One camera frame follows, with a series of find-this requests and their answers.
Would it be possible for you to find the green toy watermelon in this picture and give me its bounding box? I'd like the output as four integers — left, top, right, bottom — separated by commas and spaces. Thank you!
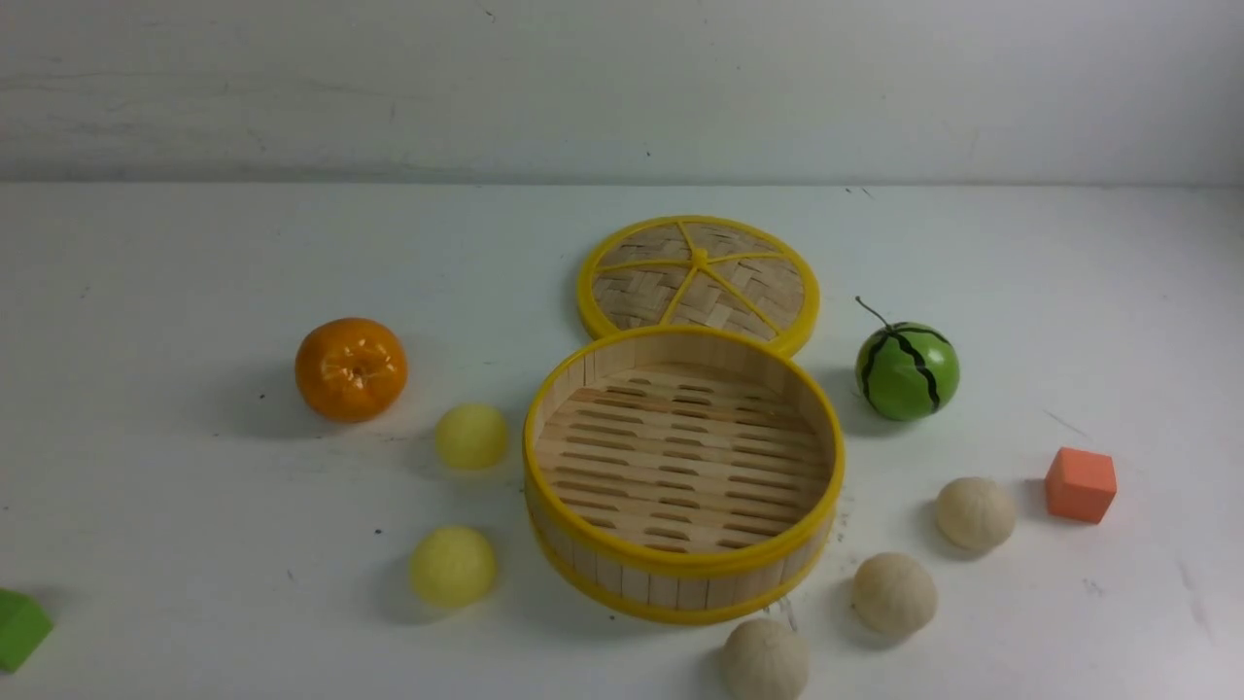
853, 297, 962, 421

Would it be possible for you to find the yellow bun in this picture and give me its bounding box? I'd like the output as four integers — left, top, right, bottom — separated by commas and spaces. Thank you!
434, 402, 509, 471
408, 523, 499, 609

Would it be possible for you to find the orange toy tangerine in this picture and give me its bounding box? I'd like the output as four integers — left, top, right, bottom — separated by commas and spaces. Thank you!
294, 316, 409, 424

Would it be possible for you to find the green foam block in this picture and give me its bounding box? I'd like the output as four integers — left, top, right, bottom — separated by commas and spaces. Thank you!
0, 588, 53, 674

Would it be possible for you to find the bamboo steamer tray yellow rim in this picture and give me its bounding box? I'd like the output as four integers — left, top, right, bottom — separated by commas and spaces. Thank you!
522, 327, 846, 625

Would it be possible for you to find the white bun bottom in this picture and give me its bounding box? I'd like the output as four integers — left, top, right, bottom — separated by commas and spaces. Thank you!
719, 617, 812, 699

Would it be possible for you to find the orange foam cube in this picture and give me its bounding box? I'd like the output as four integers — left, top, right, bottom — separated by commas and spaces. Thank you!
1044, 446, 1117, 526

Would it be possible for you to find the woven bamboo steamer lid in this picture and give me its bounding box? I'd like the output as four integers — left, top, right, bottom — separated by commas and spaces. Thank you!
573, 216, 820, 356

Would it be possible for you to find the white bun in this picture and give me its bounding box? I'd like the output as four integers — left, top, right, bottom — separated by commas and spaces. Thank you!
934, 475, 1018, 555
719, 617, 812, 699
851, 552, 939, 642

